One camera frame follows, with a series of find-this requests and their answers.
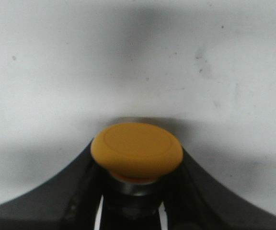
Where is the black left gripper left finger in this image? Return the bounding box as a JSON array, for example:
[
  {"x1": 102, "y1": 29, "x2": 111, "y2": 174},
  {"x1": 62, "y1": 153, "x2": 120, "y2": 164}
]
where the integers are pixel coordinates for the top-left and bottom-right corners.
[{"x1": 0, "y1": 145, "x2": 102, "y2": 230}]

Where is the yellow push button switch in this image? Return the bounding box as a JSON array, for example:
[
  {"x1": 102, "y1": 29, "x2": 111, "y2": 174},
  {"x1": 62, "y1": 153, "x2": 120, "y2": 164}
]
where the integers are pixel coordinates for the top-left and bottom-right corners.
[{"x1": 91, "y1": 122, "x2": 184, "y2": 230}]

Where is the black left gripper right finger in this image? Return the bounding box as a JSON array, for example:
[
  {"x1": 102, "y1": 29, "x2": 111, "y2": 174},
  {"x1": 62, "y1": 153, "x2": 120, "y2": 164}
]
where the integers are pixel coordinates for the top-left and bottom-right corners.
[{"x1": 164, "y1": 147, "x2": 276, "y2": 230}]

